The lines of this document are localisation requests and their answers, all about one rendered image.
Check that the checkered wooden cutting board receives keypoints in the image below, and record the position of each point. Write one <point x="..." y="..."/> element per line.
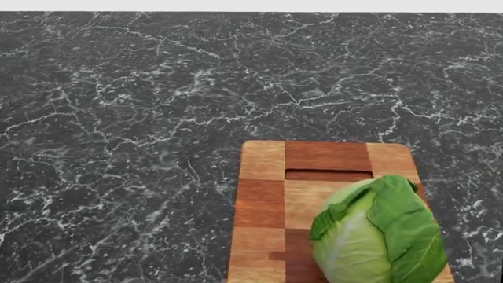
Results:
<point x="261" y="206"/>

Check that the green cabbage head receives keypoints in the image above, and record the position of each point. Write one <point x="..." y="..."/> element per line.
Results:
<point x="377" y="233"/>

